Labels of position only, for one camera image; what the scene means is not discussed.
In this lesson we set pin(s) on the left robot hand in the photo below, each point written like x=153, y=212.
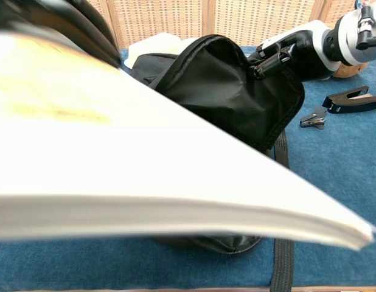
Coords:
x=54, y=18

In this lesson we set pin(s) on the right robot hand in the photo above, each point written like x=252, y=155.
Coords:
x=306, y=36

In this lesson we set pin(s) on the black fabric bag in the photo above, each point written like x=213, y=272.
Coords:
x=236, y=100

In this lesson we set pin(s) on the white spiral notebook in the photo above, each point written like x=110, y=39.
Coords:
x=99, y=152

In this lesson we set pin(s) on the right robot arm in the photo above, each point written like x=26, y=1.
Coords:
x=355, y=33

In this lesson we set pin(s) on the brown plush animal toy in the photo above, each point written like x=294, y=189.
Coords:
x=350, y=70

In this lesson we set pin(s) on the black staple remover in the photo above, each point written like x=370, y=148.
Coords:
x=312, y=119

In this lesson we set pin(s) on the black stapler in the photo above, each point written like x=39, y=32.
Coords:
x=361, y=102

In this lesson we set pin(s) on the woven rattan folding screen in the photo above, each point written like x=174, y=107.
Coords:
x=176, y=21

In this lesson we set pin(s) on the blue tablecloth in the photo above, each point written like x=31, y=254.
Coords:
x=334, y=170

